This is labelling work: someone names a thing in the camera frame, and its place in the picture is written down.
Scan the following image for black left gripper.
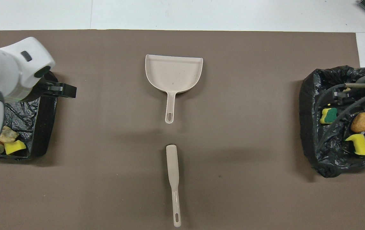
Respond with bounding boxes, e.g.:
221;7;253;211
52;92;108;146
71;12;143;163
19;71;77;103

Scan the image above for pale cream bread piece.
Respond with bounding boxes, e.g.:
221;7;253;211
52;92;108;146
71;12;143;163
0;126;20;143

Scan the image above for small yellow sponge wedge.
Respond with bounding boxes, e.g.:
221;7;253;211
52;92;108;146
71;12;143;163
4;140;27;155

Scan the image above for beige plastic dustpan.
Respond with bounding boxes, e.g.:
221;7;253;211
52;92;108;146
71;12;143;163
145;54;204;124

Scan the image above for beige hand brush black bristles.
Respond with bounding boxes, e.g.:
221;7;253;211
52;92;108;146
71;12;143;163
166;144;182;228

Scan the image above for yellow green scrub sponge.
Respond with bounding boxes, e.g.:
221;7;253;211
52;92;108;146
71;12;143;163
320;108;338;124

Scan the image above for brown round bread roll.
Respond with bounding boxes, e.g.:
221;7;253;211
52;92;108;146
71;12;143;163
350;112;365;134

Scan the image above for notched yellow sponge piece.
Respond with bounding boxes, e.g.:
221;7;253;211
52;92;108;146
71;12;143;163
345;134;365;156

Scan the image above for black bag lined bin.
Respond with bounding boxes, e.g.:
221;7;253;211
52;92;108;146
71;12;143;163
299;65;365;178
0;71;59;160

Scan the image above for large brown table mat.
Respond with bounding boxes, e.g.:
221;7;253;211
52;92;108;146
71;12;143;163
0;30;365;230

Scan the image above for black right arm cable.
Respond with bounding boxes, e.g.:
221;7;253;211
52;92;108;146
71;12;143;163
315;82;365;150

